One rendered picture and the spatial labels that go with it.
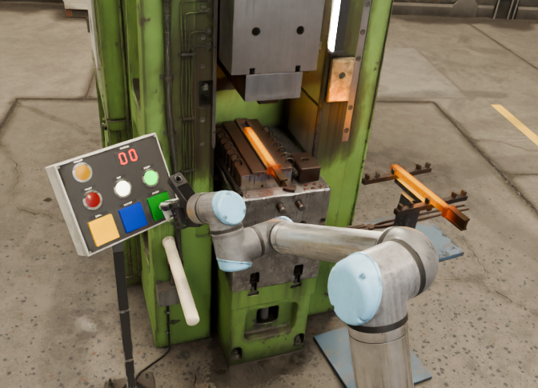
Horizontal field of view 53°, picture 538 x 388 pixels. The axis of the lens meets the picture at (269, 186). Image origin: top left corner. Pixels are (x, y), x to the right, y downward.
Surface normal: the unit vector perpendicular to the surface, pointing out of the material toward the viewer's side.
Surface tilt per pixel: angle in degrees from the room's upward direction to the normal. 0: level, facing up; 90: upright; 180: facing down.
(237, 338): 89
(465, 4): 90
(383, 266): 22
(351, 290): 83
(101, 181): 60
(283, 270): 90
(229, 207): 55
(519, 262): 0
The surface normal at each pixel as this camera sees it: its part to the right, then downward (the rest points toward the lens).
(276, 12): 0.33, 0.53
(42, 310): 0.07, -0.84
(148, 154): 0.64, -0.05
